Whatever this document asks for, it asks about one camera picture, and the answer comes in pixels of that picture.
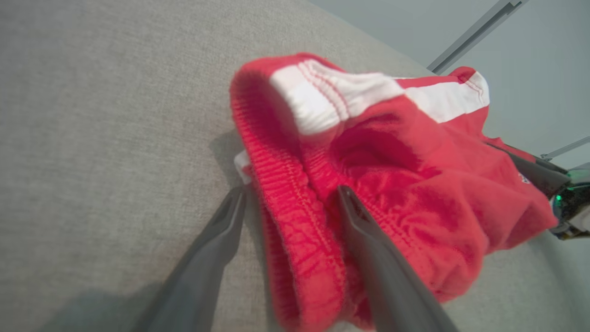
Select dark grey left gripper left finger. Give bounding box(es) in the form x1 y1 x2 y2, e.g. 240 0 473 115
134 184 248 332

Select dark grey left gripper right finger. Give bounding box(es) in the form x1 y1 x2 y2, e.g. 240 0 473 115
336 185 460 332

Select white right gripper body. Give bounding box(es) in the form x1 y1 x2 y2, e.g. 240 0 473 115
550 168 590 241

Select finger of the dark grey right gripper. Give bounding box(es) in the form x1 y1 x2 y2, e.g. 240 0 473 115
488 143 570 200
534 156 569 175

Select red shorts with white trim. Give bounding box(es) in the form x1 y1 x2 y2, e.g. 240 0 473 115
230 52 559 332

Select grey partition joint post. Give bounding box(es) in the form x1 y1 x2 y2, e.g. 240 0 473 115
426 0 531 75

